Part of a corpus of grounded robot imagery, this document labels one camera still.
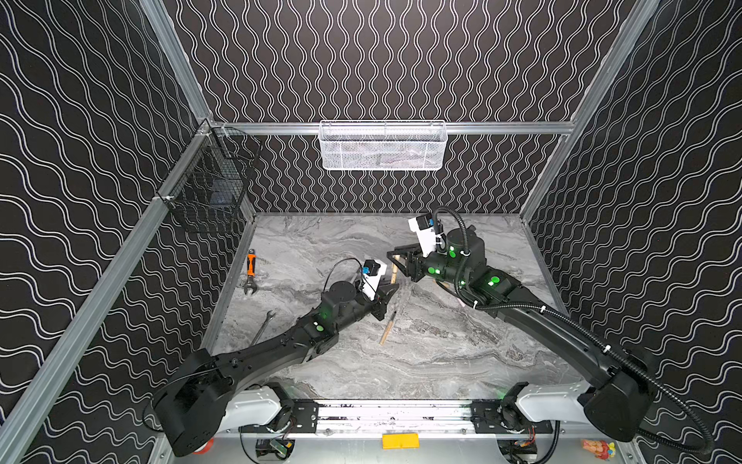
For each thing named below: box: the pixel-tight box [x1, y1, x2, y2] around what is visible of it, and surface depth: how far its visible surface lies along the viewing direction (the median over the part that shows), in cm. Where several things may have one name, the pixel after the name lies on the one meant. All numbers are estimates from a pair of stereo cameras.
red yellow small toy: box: [581, 438, 617, 462], surface depth 70 cm
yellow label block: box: [381, 433, 421, 450], surface depth 72 cm
